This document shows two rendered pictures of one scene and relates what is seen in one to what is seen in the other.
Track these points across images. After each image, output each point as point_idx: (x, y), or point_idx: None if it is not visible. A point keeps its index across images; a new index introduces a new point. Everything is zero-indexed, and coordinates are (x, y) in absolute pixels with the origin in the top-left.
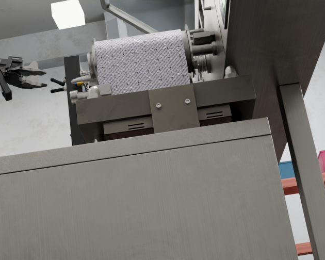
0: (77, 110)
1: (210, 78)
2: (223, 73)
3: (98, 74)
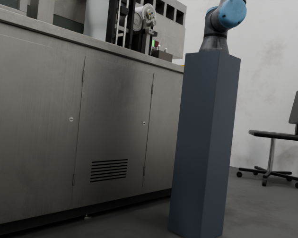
0: (172, 57)
1: (84, 0)
2: (119, 35)
3: (153, 26)
